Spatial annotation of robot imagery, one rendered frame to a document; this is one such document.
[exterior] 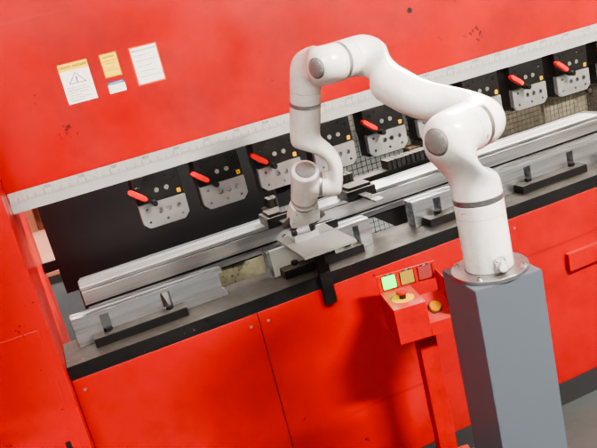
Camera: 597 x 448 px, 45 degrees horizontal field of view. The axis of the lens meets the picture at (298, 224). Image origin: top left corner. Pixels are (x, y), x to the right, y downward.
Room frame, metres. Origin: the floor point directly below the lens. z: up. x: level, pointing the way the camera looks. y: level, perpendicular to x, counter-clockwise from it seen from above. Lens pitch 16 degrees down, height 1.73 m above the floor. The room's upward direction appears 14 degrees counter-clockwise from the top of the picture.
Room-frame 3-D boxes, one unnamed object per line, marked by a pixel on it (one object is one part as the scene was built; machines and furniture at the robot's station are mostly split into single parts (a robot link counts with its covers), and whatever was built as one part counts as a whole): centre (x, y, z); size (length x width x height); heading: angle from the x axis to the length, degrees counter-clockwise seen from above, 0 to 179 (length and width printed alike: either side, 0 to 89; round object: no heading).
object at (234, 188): (2.33, 0.22, 1.26); 0.15 x 0.09 x 0.17; 107
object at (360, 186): (2.64, -0.27, 1.01); 0.26 x 0.12 x 0.05; 17
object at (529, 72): (2.68, -0.93, 1.26); 0.15 x 0.09 x 0.17; 107
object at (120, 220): (2.82, 0.38, 1.12); 1.13 x 0.02 x 0.44; 107
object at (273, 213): (2.54, 0.04, 1.01); 0.26 x 0.12 x 0.05; 17
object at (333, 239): (2.26, -0.04, 1.00); 0.26 x 0.18 x 0.01; 17
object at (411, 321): (2.14, -0.31, 0.75); 0.20 x 0.16 x 0.18; 96
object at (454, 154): (1.66, -0.41, 1.30); 0.19 x 0.12 x 0.24; 129
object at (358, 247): (2.35, -0.05, 0.89); 0.30 x 0.05 x 0.03; 107
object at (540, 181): (2.64, -0.97, 0.89); 0.30 x 0.05 x 0.03; 107
